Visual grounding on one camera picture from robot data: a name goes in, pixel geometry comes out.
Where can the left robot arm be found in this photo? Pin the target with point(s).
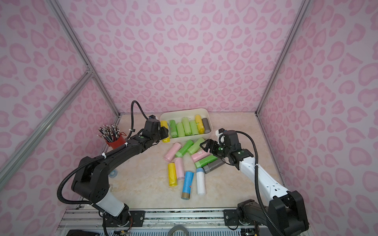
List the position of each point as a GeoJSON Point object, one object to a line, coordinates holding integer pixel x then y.
{"type": "Point", "coordinates": [91, 177]}

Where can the white roll blue cap right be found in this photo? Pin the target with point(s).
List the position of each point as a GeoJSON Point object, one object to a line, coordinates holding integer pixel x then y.
{"type": "Point", "coordinates": [200, 181]}

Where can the pink roll upper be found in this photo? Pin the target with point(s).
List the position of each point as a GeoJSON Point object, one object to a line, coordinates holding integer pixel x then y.
{"type": "Point", "coordinates": [170, 155]}

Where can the yellow roll with label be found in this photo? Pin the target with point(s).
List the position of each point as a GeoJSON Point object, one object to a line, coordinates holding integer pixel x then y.
{"type": "Point", "coordinates": [199, 124]}

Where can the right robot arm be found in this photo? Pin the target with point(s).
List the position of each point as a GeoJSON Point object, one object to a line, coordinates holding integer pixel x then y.
{"type": "Point", "coordinates": [282, 211]}

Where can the light green roll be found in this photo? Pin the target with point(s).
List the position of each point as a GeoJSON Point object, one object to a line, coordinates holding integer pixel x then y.
{"type": "Point", "coordinates": [186, 126]}
{"type": "Point", "coordinates": [195, 147]}

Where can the white plastic storage box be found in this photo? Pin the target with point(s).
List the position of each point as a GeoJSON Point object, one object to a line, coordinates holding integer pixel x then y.
{"type": "Point", "coordinates": [177, 117]}

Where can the pink roll with label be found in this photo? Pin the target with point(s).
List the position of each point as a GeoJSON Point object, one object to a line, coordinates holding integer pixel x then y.
{"type": "Point", "coordinates": [199, 155]}

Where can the dark green roll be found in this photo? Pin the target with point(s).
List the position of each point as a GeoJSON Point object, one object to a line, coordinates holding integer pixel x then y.
{"type": "Point", "coordinates": [173, 129]}

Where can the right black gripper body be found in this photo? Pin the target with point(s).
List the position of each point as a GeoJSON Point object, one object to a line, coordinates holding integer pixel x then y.
{"type": "Point", "coordinates": [213, 146]}

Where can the pink roll lower middle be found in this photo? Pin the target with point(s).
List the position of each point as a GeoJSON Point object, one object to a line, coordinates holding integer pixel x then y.
{"type": "Point", "coordinates": [179, 167]}

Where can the grey roll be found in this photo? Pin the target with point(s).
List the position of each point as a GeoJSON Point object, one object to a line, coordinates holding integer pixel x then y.
{"type": "Point", "coordinates": [206, 125]}
{"type": "Point", "coordinates": [212, 166]}

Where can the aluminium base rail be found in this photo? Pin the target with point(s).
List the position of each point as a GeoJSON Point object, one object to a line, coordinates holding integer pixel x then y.
{"type": "Point", "coordinates": [163, 221]}

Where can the red pen holder cup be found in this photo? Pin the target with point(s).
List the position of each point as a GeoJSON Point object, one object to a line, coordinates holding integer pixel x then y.
{"type": "Point", "coordinates": [120, 141]}

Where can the bundle of pens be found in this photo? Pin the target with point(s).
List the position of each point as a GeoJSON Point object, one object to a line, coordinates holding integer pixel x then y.
{"type": "Point", "coordinates": [110, 133]}

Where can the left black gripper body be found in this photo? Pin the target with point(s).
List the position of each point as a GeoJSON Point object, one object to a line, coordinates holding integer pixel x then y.
{"type": "Point", "coordinates": [161, 132]}

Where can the blue tape roll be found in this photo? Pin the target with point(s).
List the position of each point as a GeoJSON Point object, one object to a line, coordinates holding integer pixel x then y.
{"type": "Point", "coordinates": [113, 174]}

